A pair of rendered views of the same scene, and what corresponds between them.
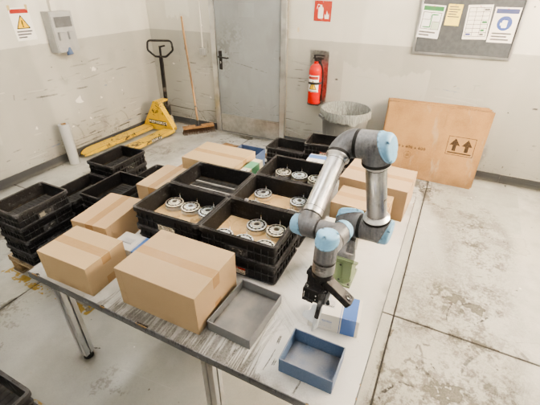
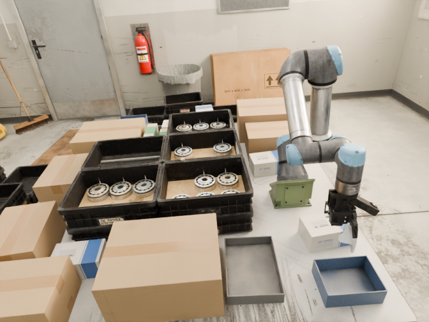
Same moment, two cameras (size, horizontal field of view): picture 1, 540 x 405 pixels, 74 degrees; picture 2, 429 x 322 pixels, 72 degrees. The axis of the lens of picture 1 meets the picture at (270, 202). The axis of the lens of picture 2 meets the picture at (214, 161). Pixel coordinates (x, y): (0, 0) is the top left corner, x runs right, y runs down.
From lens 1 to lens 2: 0.71 m
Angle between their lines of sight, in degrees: 22
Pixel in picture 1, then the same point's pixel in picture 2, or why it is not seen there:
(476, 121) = (280, 59)
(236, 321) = (248, 281)
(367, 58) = (183, 23)
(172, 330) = not seen: outside the picture
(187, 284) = (198, 266)
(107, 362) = not seen: outside the picture
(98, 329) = not seen: outside the picture
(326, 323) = (328, 242)
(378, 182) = (328, 96)
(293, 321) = (295, 255)
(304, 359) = (336, 284)
